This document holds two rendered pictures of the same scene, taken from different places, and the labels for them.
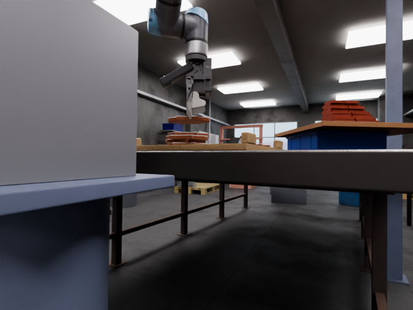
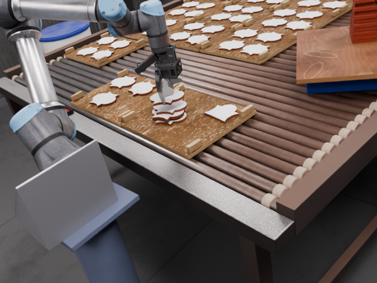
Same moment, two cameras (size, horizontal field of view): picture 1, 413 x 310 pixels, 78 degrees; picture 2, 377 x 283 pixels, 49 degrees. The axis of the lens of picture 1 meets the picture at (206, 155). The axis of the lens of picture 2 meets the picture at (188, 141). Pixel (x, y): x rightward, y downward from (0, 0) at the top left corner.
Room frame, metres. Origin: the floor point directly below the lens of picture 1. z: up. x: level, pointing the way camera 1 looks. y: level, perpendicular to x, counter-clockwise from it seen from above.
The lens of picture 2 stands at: (-0.45, -0.56, 1.69)
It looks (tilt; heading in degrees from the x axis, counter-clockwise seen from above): 32 degrees down; 24
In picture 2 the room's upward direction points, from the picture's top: 12 degrees counter-clockwise
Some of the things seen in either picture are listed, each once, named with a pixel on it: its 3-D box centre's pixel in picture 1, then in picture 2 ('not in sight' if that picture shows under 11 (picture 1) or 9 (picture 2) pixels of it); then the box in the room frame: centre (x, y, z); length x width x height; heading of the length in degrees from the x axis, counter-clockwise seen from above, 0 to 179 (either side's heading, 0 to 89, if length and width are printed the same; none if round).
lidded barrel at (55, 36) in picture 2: not in sight; (73, 59); (3.06, 2.11, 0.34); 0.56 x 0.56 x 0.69
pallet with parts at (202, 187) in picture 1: (199, 184); not in sight; (7.16, 0.19, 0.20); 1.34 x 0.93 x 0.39; 155
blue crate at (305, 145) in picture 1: (331, 144); (344, 63); (1.18, -0.58, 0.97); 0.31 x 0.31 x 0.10; 5
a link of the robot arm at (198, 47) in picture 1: (196, 53); (159, 40); (0.84, 0.04, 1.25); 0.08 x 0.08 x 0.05
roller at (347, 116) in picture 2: not in sight; (181, 74); (1.31, 0.18, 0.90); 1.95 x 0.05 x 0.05; 60
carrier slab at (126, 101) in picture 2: not in sight; (124, 96); (1.03, 0.36, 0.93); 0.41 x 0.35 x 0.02; 61
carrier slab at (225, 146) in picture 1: (206, 149); (186, 118); (0.83, 0.00, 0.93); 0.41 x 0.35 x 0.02; 60
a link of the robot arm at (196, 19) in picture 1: (195, 28); (152, 18); (0.83, 0.04, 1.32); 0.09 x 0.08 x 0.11; 107
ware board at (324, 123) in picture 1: (346, 131); (363, 48); (1.18, -0.64, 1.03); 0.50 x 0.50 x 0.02; 5
